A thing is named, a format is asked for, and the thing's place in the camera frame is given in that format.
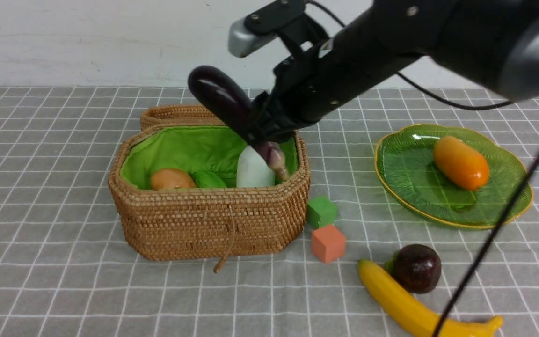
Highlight brown potato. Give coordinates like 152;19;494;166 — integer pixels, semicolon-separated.
150;168;197;190

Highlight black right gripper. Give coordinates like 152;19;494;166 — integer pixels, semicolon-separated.
244;35;427;146

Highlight orange foam cube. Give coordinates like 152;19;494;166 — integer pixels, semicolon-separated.
312;224;347;264

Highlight yellow banana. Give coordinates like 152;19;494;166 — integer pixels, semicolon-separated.
357;259;503;337

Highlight woven rattan basket lid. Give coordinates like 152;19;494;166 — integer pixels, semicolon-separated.
140;104;224;130

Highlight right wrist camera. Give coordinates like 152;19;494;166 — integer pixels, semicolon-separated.
227;0;329;59

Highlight purple eggplant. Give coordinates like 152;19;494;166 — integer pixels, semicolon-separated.
187;65;290;181

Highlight woven rattan basket green lining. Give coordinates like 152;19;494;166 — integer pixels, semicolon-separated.
108;120;311;262

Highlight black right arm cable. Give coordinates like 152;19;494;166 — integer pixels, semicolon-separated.
305;0;539;337

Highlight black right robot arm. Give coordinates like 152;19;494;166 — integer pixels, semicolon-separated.
241;0;539;144

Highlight green glass leaf plate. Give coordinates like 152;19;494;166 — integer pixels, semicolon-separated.
374;124;526;230

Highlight white radish with leaves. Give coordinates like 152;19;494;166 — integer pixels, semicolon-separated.
237;147;276;188

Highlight orange mango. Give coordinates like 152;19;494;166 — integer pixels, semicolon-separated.
433;136;490;190

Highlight dark purple mangosteen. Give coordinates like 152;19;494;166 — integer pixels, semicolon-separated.
385;244;442;294

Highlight green foam cube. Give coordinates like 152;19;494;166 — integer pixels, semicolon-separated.
306;195;338;230

